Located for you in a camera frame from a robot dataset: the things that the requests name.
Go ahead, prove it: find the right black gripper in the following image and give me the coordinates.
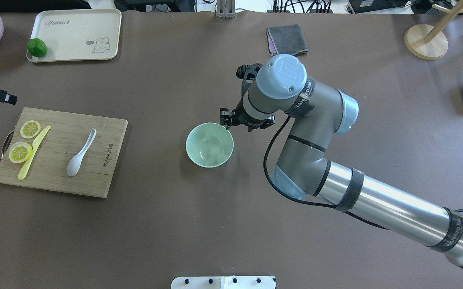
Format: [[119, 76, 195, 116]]
[[220, 108, 275, 132]]

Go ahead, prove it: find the light green bowl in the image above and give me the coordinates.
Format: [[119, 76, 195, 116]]
[[185, 122, 234, 168]]

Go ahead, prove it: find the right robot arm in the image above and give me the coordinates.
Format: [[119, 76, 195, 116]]
[[220, 54, 463, 269]]

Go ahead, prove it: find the white plastic spoon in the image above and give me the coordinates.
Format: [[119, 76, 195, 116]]
[[66, 128, 97, 176]]

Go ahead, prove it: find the lemon slice upper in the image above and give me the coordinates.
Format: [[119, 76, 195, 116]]
[[19, 120, 41, 139]]

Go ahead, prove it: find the lemon slice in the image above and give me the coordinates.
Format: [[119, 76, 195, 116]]
[[19, 120, 41, 139], [8, 141, 33, 163]]

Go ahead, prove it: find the yellow plastic knife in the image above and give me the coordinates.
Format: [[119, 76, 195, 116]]
[[17, 126, 51, 181]]

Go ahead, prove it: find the lemon slice lower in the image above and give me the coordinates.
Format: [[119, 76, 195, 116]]
[[8, 141, 33, 163]]

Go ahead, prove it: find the green lime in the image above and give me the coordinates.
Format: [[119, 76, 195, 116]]
[[26, 38, 48, 57]]

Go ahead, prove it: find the wooden cutting board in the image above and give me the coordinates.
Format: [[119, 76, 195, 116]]
[[0, 107, 128, 198]]

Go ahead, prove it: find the cream rabbit tray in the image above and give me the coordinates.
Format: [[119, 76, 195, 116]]
[[26, 8, 122, 63]]

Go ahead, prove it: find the grey folded cloth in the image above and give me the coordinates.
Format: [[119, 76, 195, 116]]
[[266, 24, 309, 56]]

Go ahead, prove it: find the wooden mug tree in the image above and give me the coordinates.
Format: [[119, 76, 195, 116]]
[[404, 0, 463, 61]]

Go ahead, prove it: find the aluminium frame post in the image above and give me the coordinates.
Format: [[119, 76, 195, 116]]
[[215, 0, 236, 19]]

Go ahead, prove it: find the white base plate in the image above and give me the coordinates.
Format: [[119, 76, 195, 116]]
[[171, 275, 277, 289]]

